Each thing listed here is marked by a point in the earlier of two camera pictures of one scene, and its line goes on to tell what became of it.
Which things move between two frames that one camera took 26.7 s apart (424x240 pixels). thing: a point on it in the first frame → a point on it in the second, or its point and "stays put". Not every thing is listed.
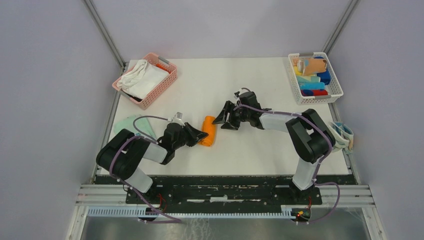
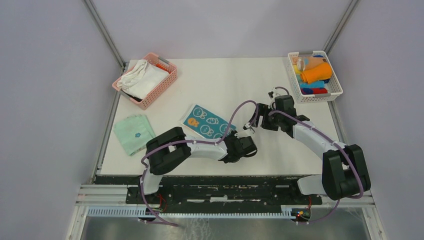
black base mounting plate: (224, 191) stays put
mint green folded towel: (137, 123) stays put
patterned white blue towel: (343, 135) → (200, 122)
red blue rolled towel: (314, 92) stays put
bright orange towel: (210, 128) → (321, 72)
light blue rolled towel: (312, 85) stays put
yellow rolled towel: (297, 73) stays put
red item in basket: (163, 67) stays put
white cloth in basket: (140, 80) stays put
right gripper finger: (221, 118) → (262, 110)
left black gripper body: (180, 143) → (232, 136)
